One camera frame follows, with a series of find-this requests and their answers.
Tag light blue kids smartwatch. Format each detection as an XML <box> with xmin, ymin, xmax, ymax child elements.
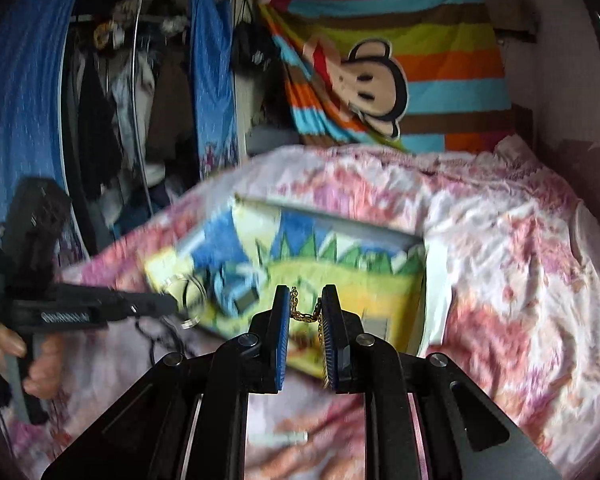
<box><xmin>209</xmin><ymin>262</ymin><xmax>268</xmax><ymax>318</ymax></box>

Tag white hair clip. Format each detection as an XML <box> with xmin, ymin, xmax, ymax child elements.
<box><xmin>248</xmin><ymin>431</ymin><xmax>309</xmax><ymax>448</ymax></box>

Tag person's left hand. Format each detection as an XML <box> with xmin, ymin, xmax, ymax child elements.
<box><xmin>0</xmin><ymin>320</ymin><xmax>67</xmax><ymax>401</ymax></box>

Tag grey tray with dinosaur drawing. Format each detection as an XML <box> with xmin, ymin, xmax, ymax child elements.
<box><xmin>144</xmin><ymin>197</ymin><xmax>448</xmax><ymax>378</ymax></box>

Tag floral pink bed sheet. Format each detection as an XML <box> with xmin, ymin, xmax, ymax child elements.
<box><xmin>0</xmin><ymin>134</ymin><xmax>600</xmax><ymax>480</ymax></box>

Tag hanging clothes in wardrobe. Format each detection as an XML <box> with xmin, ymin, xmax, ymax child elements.
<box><xmin>61</xmin><ymin>0</ymin><xmax>199</xmax><ymax>255</ymax></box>

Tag blue dotted curtain left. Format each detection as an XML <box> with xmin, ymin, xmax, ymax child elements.
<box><xmin>0</xmin><ymin>0</ymin><xmax>76</xmax><ymax>243</ymax></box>

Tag blue dotted curtain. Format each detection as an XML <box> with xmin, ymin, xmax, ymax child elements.
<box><xmin>0</xmin><ymin>0</ymin><xmax>76</xmax><ymax>243</ymax></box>
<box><xmin>190</xmin><ymin>0</ymin><xmax>238</xmax><ymax>180</ymax></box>

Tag blue dotted curtain right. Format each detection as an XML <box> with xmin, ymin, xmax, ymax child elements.
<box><xmin>190</xmin><ymin>0</ymin><xmax>238</xmax><ymax>180</ymax></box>

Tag striped monkey blanket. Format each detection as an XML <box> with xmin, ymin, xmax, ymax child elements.
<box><xmin>259</xmin><ymin>0</ymin><xmax>515</xmax><ymax>153</ymax></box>

